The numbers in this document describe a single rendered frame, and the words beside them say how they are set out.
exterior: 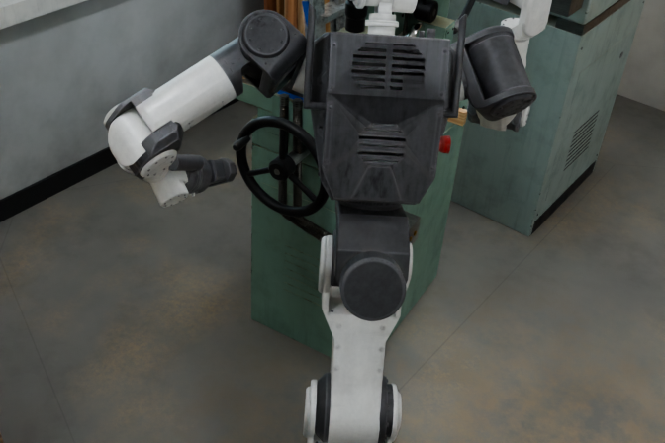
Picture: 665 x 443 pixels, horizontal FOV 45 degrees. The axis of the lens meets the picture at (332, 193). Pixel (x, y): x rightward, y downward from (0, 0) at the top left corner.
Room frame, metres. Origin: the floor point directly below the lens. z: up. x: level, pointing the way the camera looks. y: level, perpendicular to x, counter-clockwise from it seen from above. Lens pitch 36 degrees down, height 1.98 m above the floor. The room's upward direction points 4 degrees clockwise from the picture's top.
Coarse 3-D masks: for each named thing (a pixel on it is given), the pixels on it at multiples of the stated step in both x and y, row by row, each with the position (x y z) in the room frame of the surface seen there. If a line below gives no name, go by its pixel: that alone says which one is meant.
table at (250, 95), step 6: (246, 84) 1.99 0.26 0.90; (246, 90) 1.99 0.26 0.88; (252, 90) 1.98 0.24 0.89; (240, 96) 2.00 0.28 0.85; (246, 96) 1.99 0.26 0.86; (252, 96) 1.98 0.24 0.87; (258, 96) 1.97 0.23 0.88; (264, 96) 1.96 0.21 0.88; (246, 102) 1.99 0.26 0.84; (252, 102) 1.98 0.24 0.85; (258, 102) 1.97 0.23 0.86; (264, 102) 1.96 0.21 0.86; (270, 102) 1.95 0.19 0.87; (264, 108) 1.96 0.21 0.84; (270, 108) 1.95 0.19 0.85; (270, 132) 1.84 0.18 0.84; (276, 132) 1.83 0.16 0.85; (288, 138) 1.81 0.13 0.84
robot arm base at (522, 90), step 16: (480, 32) 1.40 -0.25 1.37; (496, 32) 1.39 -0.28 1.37; (512, 32) 1.41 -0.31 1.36; (464, 48) 1.38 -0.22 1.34; (464, 64) 1.36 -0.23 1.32; (480, 96) 1.31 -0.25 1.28; (496, 96) 1.30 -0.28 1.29; (512, 96) 1.29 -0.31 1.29; (528, 96) 1.31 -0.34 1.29; (480, 112) 1.32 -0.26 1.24; (496, 112) 1.31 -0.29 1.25; (512, 112) 1.33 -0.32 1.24
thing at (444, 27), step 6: (438, 18) 2.13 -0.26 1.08; (444, 18) 2.13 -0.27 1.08; (426, 24) 2.09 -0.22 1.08; (432, 24) 2.08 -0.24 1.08; (438, 24) 2.09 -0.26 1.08; (444, 24) 2.09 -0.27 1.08; (450, 24) 2.10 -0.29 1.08; (426, 30) 2.09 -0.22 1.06; (438, 30) 2.07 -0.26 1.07; (444, 30) 2.06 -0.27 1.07; (450, 30) 2.09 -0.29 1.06; (426, 36) 2.09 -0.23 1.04; (438, 36) 2.07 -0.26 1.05; (444, 36) 2.07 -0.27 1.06; (450, 36) 2.10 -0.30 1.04; (450, 42) 2.11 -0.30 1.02
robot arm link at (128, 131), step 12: (132, 108) 1.25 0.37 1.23; (120, 120) 1.23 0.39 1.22; (132, 120) 1.23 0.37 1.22; (120, 132) 1.22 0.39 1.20; (132, 132) 1.22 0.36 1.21; (144, 132) 1.22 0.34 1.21; (120, 144) 1.21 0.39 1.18; (132, 144) 1.20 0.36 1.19; (120, 156) 1.21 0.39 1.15; (132, 156) 1.19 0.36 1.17; (144, 156) 1.18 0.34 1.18; (132, 168) 1.19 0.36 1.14
